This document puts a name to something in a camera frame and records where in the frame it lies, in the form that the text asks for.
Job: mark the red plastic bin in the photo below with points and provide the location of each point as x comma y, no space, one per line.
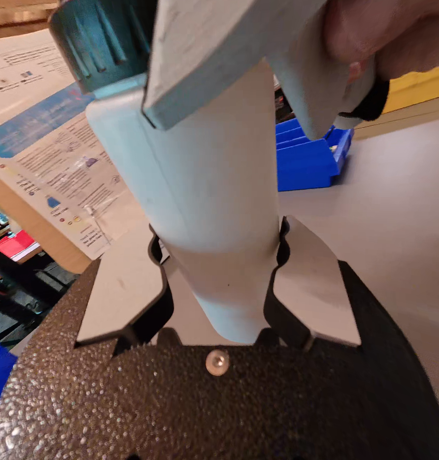
14,244

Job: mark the white bottle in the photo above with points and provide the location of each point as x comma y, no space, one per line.
205,197

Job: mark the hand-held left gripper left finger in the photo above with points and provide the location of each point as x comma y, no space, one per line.
126,287

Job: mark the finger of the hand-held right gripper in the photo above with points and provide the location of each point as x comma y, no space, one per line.
212,43

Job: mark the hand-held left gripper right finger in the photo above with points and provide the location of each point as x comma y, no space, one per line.
313,287

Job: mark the blue plastic bin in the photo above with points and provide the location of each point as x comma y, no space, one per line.
305,169

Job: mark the person's right hand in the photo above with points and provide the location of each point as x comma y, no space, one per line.
385,32

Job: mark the printed instruction sheet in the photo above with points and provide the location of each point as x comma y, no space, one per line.
61,143

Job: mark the yellow plastic bin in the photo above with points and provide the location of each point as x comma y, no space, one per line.
420,90

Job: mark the blue plastic object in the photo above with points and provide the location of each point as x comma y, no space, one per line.
0,377

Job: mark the grey desk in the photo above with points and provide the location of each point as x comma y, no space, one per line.
385,222

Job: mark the black bottle cap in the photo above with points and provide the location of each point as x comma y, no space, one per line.
97,43

